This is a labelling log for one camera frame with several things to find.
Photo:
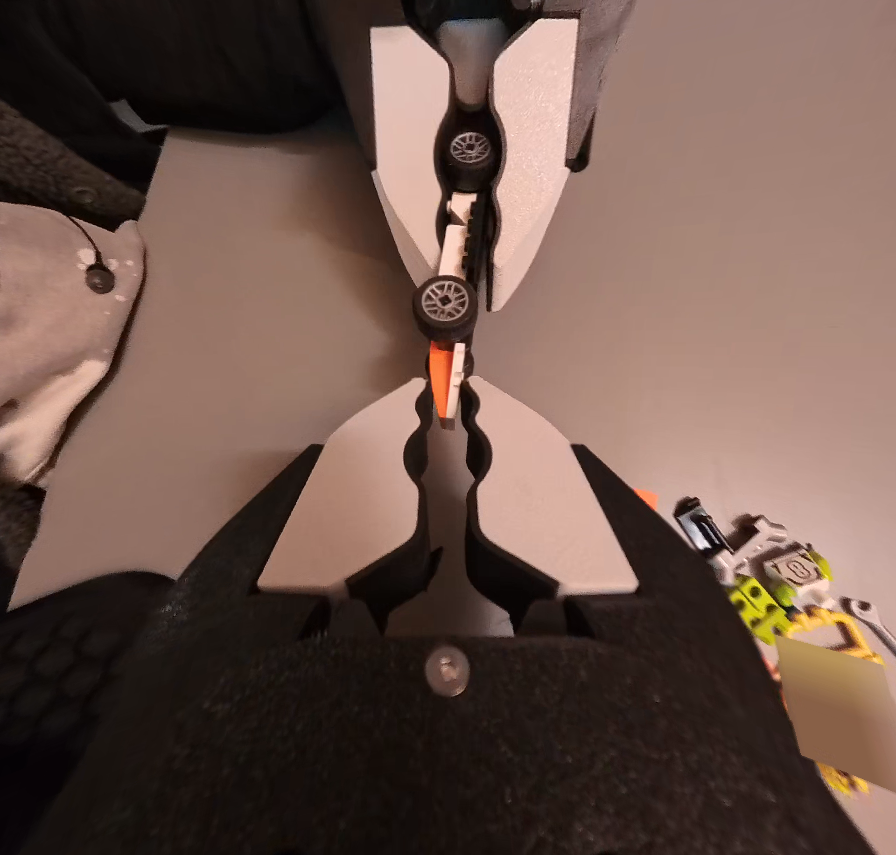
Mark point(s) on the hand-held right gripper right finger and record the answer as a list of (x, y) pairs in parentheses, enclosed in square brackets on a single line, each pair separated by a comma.
[(553, 512)]

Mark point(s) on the lime white lego minifigure torso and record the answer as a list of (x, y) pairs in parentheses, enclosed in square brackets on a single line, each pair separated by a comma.
[(760, 610)]

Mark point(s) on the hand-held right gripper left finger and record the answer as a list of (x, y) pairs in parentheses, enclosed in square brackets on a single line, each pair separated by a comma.
[(343, 512)]

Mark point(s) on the yellow lego hand truck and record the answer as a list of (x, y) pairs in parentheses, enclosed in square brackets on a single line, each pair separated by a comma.
[(840, 629)]

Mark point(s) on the orange lego race car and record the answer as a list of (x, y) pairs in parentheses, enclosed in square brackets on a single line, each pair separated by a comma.
[(445, 302)]

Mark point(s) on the dark lego piece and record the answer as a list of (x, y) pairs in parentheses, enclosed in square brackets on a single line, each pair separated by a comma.
[(700, 526)]

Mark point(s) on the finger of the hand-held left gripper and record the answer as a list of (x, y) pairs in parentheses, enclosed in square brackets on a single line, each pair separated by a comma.
[(539, 142), (406, 128)]

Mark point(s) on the person's pale printed shirt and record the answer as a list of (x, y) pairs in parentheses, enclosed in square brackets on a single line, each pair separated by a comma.
[(49, 337)]

